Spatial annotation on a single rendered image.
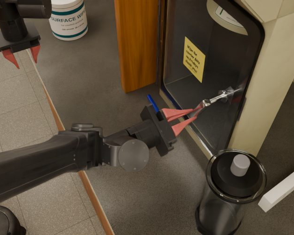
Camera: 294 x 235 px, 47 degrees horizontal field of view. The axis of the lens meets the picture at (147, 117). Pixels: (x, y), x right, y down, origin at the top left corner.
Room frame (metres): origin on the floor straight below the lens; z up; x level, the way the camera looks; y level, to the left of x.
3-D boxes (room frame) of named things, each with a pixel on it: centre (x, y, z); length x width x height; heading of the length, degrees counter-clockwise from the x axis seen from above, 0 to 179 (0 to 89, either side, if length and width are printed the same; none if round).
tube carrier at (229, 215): (0.30, -0.16, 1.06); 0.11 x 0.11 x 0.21
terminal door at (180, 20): (0.55, -0.11, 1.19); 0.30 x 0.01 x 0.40; 28
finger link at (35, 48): (0.67, 0.31, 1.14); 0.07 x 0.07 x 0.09; 28
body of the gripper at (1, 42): (0.66, 0.32, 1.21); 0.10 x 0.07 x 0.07; 118
